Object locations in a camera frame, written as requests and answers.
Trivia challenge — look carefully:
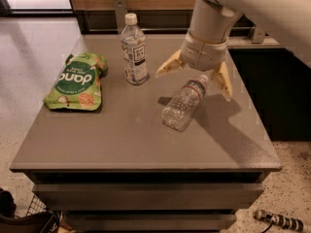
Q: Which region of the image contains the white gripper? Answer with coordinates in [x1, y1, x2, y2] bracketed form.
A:
[155, 32, 233, 102]

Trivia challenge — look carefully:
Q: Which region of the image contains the clear water bottle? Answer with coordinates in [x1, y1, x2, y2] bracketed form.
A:
[161, 75, 208, 132]

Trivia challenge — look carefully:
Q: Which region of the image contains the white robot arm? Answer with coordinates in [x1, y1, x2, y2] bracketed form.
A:
[155, 0, 311, 100]

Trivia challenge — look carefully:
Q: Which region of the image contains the upright labelled water bottle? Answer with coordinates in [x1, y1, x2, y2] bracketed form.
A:
[121, 13, 148, 85]

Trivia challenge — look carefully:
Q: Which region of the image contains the grey drawer cabinet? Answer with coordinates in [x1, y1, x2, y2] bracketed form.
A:
[9, 33, 283, 233]

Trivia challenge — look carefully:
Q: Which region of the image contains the green snack bag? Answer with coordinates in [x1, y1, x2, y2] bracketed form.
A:
[43, 52, 108, 111]

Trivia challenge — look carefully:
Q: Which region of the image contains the black white striped power strip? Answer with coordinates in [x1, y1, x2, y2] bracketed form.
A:
[253, 210, 311, 233]

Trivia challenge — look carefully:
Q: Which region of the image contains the lower grey drawer front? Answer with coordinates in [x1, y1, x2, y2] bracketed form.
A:
[65, 214, 236, 232]

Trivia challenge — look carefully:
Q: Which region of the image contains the right metal wall bracket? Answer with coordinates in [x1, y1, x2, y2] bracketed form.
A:
[248, 25, 265, 44]

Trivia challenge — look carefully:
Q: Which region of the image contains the metal wall bracket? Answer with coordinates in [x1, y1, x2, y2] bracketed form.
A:
[113, 0, 127, 34]
[248, 25, 265, 44]

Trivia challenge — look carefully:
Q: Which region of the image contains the left metal wall bracket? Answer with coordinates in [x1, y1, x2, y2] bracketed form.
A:
[113, 0, 127, 34]

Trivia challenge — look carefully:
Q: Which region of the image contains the black wire basket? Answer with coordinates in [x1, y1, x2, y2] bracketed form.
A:
[0, 188, 59, 233]

